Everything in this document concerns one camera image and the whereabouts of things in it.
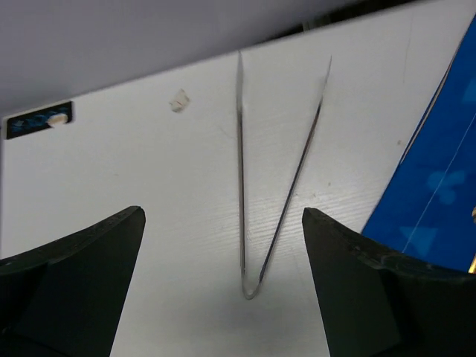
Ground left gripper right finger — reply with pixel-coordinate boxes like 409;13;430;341
302;208;475;356

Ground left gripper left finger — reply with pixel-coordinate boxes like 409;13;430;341
1;206;146;356

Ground silver metal tongs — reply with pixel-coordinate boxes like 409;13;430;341
235;53;332;300

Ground gold ornate fork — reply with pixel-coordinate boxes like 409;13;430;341
467;208;476;276

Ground blue Mickey placemat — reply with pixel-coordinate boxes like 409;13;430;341
362;22;475;272

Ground blue label sticker left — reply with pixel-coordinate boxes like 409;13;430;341
3;100;74;140

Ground white paper scrap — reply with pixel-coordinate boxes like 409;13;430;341
170;89;190;113

